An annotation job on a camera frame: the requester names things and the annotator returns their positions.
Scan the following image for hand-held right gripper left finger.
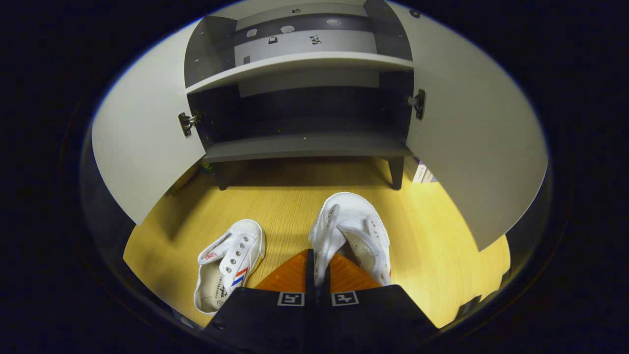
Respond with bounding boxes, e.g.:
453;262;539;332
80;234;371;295
201;248;319;354

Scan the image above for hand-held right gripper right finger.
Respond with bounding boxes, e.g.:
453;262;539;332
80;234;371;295
317;252;438;354

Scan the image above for white canvas shoe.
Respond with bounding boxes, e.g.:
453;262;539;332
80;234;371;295
308;192;392;288
193;219;266;315

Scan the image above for white grey shoe cabinet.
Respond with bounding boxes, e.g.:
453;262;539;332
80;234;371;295
184;0;414;191

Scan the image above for metal door hinge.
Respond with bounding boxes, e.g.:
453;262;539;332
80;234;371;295
407;88;427;120
178;112;203;137

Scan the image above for white cabinet shelf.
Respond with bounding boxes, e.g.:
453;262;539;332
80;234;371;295
186;52;414;95

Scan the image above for white pink book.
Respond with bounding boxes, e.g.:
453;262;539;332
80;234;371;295
404;157;426;183

